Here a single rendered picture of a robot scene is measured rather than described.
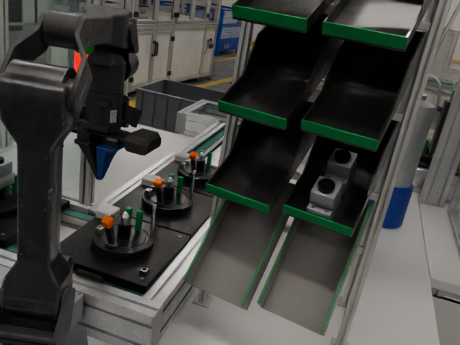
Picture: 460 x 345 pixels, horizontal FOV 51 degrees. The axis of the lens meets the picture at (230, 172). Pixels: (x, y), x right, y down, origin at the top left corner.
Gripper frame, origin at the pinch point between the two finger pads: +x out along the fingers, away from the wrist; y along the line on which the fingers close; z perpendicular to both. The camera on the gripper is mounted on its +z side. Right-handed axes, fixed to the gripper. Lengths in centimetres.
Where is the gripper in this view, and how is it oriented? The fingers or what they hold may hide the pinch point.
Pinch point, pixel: (100, 160)
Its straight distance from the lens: 83.5
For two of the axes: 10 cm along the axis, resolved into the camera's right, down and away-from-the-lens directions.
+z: 3.0, -3.1, 9.0
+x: -1.6, 9.2, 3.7
